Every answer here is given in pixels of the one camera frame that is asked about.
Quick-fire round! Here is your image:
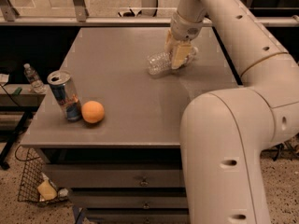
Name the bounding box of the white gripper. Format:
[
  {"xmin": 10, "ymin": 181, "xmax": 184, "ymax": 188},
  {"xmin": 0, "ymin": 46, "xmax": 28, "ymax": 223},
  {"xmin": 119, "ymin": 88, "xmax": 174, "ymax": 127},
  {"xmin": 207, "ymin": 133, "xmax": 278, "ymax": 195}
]
[{"xmin": 164, "ymin": 12, "xmax": 203, "ymax": 69}]

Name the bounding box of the clear plastic water bottle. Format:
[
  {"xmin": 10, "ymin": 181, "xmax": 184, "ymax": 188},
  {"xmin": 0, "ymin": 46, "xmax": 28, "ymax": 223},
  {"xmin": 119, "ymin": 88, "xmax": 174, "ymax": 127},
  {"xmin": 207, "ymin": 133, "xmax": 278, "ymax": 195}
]
[{"xmin": 147, "ymin": 47, "xmax": 198, "ymax": 77}]

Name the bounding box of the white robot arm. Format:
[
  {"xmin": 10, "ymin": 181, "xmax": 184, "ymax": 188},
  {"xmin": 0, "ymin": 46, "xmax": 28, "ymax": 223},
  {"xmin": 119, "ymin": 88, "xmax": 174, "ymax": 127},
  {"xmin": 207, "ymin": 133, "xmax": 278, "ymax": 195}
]
[{"xmin": 165, "ymin": 0, "xmax": 299, "ymax": 224}]

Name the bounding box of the small water bottle on shelf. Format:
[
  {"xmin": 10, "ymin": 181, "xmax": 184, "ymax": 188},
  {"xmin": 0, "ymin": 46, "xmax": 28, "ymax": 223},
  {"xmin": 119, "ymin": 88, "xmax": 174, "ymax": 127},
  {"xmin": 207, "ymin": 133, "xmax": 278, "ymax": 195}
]
[{"xmin": 23, "ymin": 63, "xmax": 46, "ymax": 93}]

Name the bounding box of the yellow bottle in basket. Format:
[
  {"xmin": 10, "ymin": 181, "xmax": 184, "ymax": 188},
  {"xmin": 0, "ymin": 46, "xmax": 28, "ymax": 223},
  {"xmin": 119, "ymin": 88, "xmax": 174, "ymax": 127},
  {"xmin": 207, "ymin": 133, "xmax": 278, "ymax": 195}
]
[{"xmin": 37, "ymin": 180, "xmax": 57, "ymax": 201}]

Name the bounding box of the orange ball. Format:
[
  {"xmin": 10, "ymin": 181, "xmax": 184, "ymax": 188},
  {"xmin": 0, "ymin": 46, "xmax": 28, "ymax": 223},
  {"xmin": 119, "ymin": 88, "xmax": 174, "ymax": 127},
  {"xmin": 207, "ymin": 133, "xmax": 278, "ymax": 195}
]
[{"xmin": 81, "ymin": 101, "xmax": 105, "ymax": 124}]

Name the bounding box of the blue silver energy drink can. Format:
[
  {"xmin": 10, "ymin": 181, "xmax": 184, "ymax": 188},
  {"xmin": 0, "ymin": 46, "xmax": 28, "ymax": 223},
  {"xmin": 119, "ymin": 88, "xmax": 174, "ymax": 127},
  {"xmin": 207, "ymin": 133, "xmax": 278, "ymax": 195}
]
[{"xmin": 47, "ymin": 70, "xmax": 81, "ymax": 121}]

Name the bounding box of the green small object on shelf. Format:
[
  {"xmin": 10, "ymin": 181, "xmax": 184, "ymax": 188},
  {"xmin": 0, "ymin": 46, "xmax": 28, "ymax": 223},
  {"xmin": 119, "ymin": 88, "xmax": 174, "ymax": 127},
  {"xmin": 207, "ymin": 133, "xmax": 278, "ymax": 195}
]
[{"xmin": 12, "ymin": 87, "xmax": 22, "ymax": 95}]

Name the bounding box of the grey metal railing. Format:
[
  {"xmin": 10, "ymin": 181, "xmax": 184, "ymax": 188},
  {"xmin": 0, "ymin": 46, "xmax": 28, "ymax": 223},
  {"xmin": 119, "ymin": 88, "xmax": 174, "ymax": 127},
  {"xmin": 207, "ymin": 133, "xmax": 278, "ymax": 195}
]
[{"xmin": 1, "ymin": 0, "xmax": 299, "ymax": 27}]

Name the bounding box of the low side shelf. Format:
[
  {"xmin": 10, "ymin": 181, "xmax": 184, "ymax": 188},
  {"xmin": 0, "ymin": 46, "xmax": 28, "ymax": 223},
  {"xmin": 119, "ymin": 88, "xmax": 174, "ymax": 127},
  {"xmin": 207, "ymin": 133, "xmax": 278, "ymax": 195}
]
[{"xmin": 0, "ymin": 84, "xmax": 46, "ymax": 131}]

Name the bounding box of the black wire basket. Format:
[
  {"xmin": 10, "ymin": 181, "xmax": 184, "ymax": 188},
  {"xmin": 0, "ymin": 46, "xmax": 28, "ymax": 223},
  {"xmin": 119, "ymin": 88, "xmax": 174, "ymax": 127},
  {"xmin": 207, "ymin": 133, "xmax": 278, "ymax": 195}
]
[{"xmin": 18, "ymin": 148, "xmax": 68, "ymax": 206}]

